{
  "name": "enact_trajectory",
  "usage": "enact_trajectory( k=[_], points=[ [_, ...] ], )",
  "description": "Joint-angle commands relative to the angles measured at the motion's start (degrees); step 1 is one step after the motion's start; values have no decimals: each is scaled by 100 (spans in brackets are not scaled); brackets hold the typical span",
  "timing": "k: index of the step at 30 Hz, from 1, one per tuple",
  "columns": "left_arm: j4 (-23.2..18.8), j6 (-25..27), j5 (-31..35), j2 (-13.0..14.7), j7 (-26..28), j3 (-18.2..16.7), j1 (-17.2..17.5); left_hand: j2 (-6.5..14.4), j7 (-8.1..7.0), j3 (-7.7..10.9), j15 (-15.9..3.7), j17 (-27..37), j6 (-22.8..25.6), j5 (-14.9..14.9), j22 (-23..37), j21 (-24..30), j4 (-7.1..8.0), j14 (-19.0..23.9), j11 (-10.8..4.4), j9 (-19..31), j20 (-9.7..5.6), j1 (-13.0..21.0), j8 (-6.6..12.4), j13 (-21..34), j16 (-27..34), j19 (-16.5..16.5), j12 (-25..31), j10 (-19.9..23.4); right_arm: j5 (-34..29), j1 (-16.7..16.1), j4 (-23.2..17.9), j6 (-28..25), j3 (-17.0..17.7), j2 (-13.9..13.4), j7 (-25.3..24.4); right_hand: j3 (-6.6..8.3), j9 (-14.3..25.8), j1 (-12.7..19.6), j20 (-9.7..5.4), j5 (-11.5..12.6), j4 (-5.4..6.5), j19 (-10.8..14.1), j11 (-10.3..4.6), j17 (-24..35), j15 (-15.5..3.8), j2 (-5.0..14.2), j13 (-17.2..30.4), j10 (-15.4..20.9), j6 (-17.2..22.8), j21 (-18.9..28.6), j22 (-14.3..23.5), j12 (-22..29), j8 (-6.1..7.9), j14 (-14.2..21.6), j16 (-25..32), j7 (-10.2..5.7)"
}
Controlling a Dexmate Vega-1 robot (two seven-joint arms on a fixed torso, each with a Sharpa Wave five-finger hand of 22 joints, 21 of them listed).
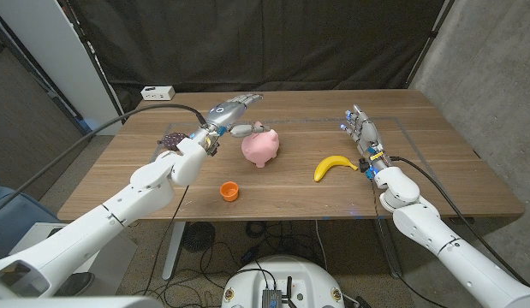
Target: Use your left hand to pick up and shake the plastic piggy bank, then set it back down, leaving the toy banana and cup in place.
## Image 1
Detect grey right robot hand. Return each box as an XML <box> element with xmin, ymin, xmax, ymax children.
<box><xmin>339</xmin><ymin>104</ymin><xmax>393</xmax><ymax>173</ymax></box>

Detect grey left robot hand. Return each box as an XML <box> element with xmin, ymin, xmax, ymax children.
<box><xmin>189</xmin><ymin>92</ymin><xmax>272</xmax><ymax>151</ymax></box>

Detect pink plastic piggy bank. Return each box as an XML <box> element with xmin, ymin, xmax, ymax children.
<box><xmin>241</xmin><ymin>121</ymin><xmax>281</xmax><ymax>169</ymax></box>

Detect yellow toy banana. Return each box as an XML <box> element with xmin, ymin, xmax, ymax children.
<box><xmin>313</xmin><ymin>155</ymin><xmax>360</xmax><ymax>183</ymax></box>

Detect dark purple toy grapes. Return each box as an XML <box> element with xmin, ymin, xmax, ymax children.
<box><xmin>157</xmin><ymin>132</ymin><xmax>191</xmax><ymax>151</ymax></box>

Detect small orange cup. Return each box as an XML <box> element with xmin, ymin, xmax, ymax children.
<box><xmin>219</xmin><ymin>181</ymin><xmax>241</xmax><ymax>203</ymax></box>

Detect white power strip box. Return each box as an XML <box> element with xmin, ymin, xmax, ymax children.
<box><xmin>140</xmin><ymin>86</ymin><xmax>176</xmax><ymax>102</ymax></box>

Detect black backdrop curtain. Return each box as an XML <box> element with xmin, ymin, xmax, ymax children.
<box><xmin>58</xmin><ymin>0</ymin><xmax>456</xmax><ymax>115</ymax></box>

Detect dark table leg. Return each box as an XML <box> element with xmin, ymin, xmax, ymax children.
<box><xmin>373</xmin><ymin>217</ymin><xmax>405</xmax><ymax>279</ymax></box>

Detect black backdrop stand pole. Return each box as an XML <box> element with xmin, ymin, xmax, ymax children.
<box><xmin>405</xmin><ymin>0</ymin><xmax>456</xmax><ymax>89</ymax></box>
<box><xmin>58</xmin><ymin>0</ymin><xmax>127</xmax><ymax>123</ymax></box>

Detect black round floor fan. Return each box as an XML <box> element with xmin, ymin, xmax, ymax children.
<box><xmin>181</xmin><ymin>221</ymin><xmax>217</xmax><ymax>253</ymax></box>

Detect white table leg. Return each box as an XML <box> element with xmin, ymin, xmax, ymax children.
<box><xmin>161</xmin><ymin>221</ymin><xmax>187</xmax><ymax>281</ymax></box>

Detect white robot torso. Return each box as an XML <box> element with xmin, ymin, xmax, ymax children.
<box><xmin>220</xmin><ymin>255</ymin><xmax>346</xmax><ymax>308</ymax></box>

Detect white board panel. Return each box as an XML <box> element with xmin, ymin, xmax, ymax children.
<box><xmin>0</xmin><ymin>0</ymin><xmax>124</xmax><ymax>137</ymax></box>

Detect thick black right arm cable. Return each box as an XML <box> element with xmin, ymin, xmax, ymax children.
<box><xmin>390</xmin><ymin>156</ymin><xmax>530</xmax><ymax>290</ymax></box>

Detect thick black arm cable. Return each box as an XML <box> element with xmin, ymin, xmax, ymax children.
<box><xmin>390</xmin><ymin>156</ymin><xmax>530</xmax><ymax>290</ymax></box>
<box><xmin>0</xmin><ymin>103</ymin><xmax>210</xmax><ymax>219</ymax></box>

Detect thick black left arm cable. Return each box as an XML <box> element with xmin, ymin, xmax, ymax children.
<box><xmin>0</xmin><ymin>103</ymin><xmax>210</xmax><ymax>219</ymax></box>

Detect thin black hanging cable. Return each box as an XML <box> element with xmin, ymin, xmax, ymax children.
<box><xmin>142</xmin><ymin>183</ymin><xmax>191</xmax><ymax>296</ymax></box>

